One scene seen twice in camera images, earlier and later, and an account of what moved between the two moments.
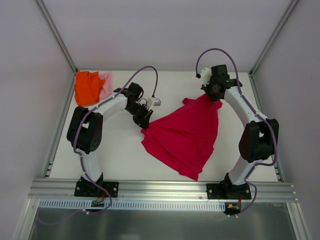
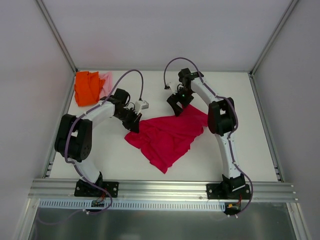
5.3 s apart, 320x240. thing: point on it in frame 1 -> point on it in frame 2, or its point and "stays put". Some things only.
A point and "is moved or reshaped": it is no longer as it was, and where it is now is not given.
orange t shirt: [87, 87] stays put
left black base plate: [89, 189] stays put
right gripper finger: [214, 96] -> [172, 101]
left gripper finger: [141, 122] -> [128, 125]
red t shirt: [187, 137] is moved or reshaped
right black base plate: [227, 191] stays put
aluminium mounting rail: [51, 189] stays put
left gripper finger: [145, 123] -> [135, 123]
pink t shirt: [107, 88] stays put
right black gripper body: [213, 94] -> [180, 99]
